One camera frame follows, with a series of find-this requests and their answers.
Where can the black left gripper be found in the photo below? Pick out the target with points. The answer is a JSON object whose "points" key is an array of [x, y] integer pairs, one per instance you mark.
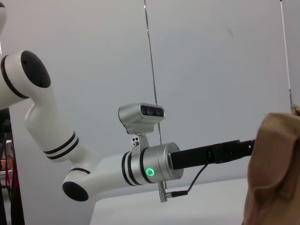
{"points": [[199, 155]]}

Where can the khaki canvas food bag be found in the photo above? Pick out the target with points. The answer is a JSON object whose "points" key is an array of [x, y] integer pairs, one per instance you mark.
{"points": [[274, 168]]}

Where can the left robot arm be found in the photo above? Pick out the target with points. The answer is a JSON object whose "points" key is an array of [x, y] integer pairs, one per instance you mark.
{"points": [[51, 131]]}

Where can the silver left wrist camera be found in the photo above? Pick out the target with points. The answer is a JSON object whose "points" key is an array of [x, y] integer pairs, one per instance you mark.
{"points": [[140, 117]]}

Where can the black stand frame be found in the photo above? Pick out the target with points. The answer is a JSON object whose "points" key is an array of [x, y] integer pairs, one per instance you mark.
{"points": [[12, 187]]}

